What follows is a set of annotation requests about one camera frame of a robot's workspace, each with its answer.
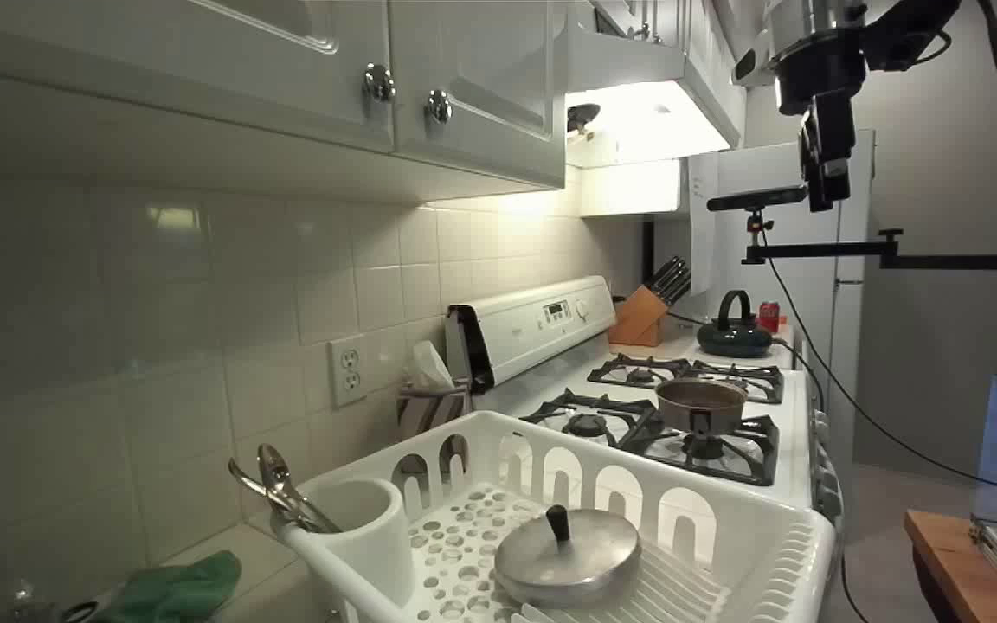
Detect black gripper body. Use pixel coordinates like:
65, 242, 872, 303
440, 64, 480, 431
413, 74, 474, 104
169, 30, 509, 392
771, 35, 879, 161

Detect silver metal spoons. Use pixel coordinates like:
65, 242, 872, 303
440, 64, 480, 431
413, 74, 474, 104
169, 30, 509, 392
226, 458, 323, 532

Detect white plastic dish rack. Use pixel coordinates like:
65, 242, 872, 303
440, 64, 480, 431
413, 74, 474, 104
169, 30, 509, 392
282, 410, 838, 623

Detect white cabinet above hood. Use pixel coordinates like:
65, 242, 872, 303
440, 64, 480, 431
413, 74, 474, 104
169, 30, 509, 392
563, 0, 748, 149

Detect white refrigerator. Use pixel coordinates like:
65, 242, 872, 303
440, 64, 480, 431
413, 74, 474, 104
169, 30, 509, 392
687, 129, 879, 470

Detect black kettle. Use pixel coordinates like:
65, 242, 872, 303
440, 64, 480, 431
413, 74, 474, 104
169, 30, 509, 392
697, 289, 778, 359

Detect white range hood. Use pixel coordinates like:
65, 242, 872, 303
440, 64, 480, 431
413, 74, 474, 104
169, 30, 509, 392
563, 74, 748, 174

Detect black stove grate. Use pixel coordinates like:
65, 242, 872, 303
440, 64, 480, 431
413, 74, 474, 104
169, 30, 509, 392
519, 386, 784, 490
586, 349, 791, 410

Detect wooden knife block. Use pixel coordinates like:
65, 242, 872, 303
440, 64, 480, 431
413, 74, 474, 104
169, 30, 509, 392
608, 254, 697, 349

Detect brown metal pan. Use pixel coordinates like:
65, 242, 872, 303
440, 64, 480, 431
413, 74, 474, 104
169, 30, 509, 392
656, 378, 751, 437

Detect white gas stove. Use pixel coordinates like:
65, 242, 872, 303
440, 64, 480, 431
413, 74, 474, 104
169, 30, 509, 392
444, 274, 849, 525

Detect white cabinet door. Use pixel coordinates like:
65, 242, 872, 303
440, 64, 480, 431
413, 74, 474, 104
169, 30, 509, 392
384, 0, 570, 190
0, 0, 398, 155

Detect round metal cabinet knob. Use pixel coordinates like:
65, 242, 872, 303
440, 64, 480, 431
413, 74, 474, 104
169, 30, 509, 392
421, 86, 456, 129
359, 60, 398, 107

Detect wooden table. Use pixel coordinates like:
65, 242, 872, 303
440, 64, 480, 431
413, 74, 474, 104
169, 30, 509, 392
901, 509, 997, 623

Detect metal pot lid black knob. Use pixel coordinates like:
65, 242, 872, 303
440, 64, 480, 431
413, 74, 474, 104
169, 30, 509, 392
493, 502, 644, 612

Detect slim silver metal utensil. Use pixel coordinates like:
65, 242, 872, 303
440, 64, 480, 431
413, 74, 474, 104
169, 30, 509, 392
272, 477, 345, 538

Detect silver metal spoon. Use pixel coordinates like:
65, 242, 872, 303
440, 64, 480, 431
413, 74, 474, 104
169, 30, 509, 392
252, 445, 340, 538

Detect green cloth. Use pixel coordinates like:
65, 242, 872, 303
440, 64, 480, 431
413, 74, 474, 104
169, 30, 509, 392
104, 547, 246, 623

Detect small black pan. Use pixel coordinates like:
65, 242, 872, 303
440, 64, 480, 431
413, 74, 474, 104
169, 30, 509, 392
57, 596, 107, 623

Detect black bar camera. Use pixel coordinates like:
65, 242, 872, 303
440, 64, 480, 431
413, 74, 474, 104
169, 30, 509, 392
703, 184, 812, 217

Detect black camera boom stand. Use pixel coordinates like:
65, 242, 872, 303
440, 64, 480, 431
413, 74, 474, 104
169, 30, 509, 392
740, 212, 997, 279

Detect black camera cable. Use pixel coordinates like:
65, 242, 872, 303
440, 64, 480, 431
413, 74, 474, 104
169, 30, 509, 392
748, 214, 997, 498

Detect white wall outlet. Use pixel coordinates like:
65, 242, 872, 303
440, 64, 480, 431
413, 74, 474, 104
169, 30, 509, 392
327, 332, 369, 412

